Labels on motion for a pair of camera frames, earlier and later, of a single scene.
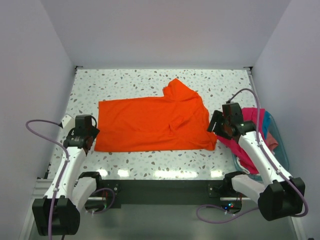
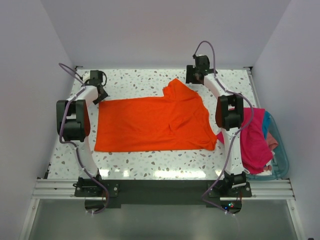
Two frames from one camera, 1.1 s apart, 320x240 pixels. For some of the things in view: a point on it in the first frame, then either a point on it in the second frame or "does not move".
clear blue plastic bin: [281, 153] does not move
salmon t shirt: [272, 143] does not move
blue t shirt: [266, 122] does not move
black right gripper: [217, 117] -> [189, 77]
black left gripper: [94, 132] -> [101, 98]
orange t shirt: [177, 121] does not move
